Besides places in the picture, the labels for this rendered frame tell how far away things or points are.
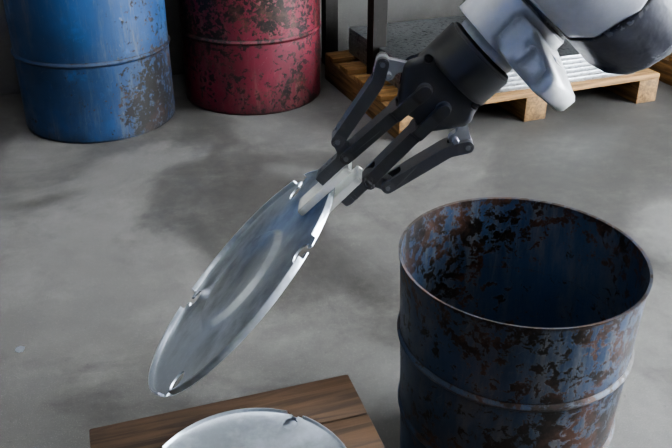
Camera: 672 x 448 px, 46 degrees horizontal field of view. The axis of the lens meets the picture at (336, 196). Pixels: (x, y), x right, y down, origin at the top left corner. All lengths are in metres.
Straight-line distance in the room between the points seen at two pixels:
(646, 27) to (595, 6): 0.04
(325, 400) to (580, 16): 0.80
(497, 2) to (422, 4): 3.40
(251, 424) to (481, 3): 0.73
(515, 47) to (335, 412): 0.71
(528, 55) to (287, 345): 1.34
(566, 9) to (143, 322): 1.60
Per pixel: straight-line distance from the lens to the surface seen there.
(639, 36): 0.64
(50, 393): 1.90
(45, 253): 2.41
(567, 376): 1.29
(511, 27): 0.70
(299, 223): 0.81
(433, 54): 0.73
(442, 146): 0.77
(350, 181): 0.77
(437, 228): 1.52
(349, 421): 1.22
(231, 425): 1.21
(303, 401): 1.25
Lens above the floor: 1.19
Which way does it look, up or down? 27 degrees down
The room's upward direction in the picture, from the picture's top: straight up
